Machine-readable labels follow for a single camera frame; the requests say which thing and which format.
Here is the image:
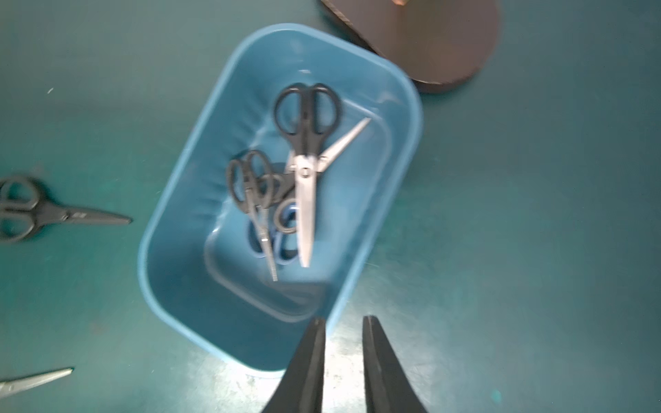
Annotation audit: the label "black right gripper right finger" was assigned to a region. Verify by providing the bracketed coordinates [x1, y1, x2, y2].
[363, 315, 427, 413]

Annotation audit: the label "dark oval stand base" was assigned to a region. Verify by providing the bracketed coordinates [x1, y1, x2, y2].
[319, 0, 501, 94]

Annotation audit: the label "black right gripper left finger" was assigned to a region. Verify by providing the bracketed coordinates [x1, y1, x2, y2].
[263, 318, 326, 413]

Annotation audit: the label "blue plastic storage box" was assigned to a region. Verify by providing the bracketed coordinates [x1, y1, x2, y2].
[138, 23, 423, 377]

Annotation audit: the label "pink kitchen scissors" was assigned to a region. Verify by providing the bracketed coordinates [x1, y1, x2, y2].
[0, 368, 74, 399]

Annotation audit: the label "black scissors silver blades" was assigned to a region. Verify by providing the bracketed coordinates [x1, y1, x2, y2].
[273, 83, 371, 268]

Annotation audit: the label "blue handled scissors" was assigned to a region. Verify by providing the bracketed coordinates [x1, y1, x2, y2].
[269, 172, 298, 265]

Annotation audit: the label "large black handled scissors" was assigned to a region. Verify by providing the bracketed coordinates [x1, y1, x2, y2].
[1, 175, 133, 244]

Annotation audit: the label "small black scissors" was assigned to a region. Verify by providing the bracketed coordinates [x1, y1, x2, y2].
[225, 150, 278, 282]

